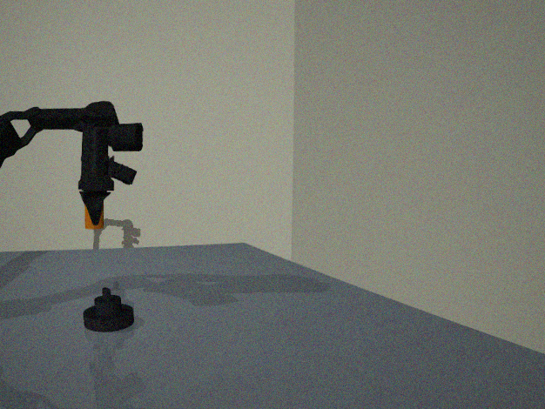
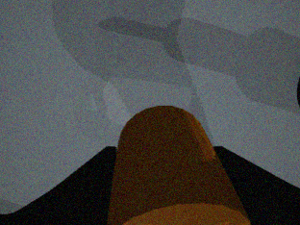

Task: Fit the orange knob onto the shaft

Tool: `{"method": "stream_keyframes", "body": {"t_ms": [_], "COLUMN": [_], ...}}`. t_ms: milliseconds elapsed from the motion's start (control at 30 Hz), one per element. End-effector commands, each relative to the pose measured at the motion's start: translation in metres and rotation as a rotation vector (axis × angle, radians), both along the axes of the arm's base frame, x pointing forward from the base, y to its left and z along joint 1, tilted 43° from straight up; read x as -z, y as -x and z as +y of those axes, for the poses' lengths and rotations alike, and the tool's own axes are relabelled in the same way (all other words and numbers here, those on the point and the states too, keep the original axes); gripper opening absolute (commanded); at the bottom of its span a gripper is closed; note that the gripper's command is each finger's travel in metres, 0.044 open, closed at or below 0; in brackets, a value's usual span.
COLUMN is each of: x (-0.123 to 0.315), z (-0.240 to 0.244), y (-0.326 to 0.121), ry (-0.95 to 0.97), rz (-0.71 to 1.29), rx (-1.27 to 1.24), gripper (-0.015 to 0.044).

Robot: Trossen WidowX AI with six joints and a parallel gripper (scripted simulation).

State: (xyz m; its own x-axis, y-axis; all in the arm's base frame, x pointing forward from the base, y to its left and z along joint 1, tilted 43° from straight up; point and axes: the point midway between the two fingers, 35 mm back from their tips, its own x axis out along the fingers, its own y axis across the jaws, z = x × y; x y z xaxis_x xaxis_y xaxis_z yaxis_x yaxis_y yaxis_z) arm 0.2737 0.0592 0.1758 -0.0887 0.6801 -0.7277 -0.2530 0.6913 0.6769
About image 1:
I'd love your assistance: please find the orange cylinder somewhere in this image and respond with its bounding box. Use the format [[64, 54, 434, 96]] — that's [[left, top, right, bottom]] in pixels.
[[84, 202, 104, 230]]

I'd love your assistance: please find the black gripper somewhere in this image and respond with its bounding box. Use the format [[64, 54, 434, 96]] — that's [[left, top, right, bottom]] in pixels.
[[78, 151, 114, 225]]

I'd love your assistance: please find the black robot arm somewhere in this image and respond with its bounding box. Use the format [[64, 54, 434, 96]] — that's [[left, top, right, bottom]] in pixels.
[[0, 101, 144, 184]]

